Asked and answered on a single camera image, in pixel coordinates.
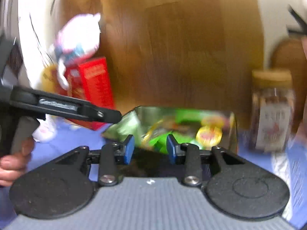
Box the small green packet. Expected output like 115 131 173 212
141 109 205 155

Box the green snack packet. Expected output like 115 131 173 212
102 110 144 147

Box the person's left hand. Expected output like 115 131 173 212
0 136 35 187

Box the white enamel mug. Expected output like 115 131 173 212
32 114 57 143

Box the yellow duck plush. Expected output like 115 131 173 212
41 64 58 94

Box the black sheep tin box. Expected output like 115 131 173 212
101 105 239 178

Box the red gift box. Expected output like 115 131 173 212
56 57 116 132

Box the pink blue plush toy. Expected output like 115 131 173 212
49 13 101 90

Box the nut jar gold lid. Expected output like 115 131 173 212
249 68 296 153

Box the wooden backdrop panel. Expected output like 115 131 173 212
60 0 264 127

